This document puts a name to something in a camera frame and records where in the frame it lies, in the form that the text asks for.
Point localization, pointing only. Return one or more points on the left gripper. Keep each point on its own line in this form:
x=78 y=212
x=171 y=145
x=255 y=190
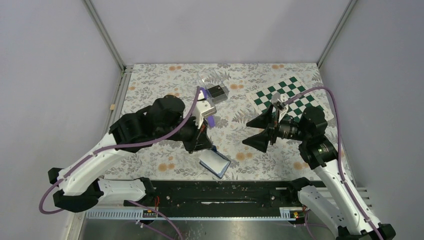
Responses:
x=202 y=142

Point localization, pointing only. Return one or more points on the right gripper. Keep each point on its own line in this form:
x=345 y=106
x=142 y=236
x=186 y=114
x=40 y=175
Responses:
x=260 y=141

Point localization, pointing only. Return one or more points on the purple plastic handle tool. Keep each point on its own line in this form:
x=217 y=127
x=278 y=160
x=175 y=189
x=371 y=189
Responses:
x=203 y=96

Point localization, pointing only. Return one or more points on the navy blue card holder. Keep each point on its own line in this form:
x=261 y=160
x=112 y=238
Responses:
x=215 y=162

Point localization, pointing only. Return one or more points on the clear plastic card box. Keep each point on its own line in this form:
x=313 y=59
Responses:
x=209 y=79

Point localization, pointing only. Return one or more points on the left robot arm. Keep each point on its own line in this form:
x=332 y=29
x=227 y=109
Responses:
x=80 y=186

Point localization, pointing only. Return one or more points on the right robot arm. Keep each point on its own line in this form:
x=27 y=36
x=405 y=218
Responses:
x=349 y=218

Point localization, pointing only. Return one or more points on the green white checkerboard mat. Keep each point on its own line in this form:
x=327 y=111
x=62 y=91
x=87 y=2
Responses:
x=289 y=87

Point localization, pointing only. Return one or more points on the floral patterned table mat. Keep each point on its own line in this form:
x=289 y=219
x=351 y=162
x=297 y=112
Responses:
x=168 y=160

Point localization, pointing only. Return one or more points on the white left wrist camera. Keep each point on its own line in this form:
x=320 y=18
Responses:
x=202 y=110

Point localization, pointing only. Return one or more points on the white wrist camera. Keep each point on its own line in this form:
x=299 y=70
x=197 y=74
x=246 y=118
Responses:
x=278 y=102
x=202 y=110

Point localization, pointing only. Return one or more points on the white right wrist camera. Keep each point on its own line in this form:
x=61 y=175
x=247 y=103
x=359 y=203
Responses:
x=278 y=102

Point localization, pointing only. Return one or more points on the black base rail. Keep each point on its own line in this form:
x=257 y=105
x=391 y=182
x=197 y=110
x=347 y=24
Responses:
x=228 y=200

